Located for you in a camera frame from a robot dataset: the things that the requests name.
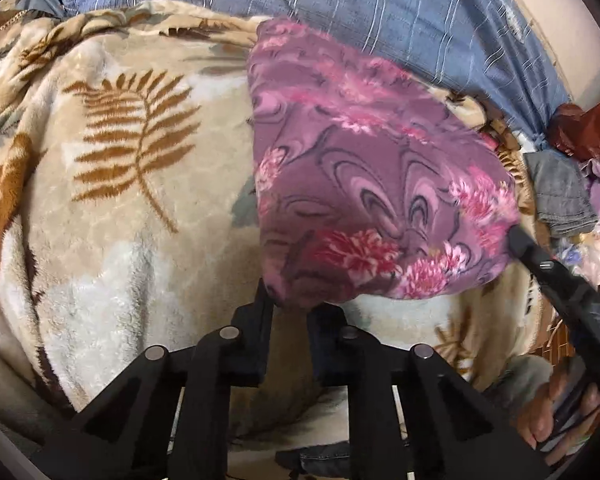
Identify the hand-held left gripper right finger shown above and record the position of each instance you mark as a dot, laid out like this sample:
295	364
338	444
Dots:
327	347

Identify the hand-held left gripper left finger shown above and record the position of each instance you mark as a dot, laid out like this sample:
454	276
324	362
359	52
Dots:
257	350

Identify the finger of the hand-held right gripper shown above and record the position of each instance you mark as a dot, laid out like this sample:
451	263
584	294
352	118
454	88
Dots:
542	265

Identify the purple floral cloth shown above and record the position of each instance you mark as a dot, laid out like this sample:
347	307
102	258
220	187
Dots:
360	160

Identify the person's right hand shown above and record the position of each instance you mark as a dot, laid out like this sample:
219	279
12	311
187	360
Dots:
545	420

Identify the pale floral cloth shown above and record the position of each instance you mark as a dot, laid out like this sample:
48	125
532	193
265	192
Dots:
582	252

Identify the grey cloth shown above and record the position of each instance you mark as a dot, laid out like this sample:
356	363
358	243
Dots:
560	190

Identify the person's jeans leg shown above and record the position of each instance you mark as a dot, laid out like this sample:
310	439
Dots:
320	462

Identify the dark red cloth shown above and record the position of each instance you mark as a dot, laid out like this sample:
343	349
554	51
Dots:
577	130

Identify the beige leaf print blanket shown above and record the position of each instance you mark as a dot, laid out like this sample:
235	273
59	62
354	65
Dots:
130	260

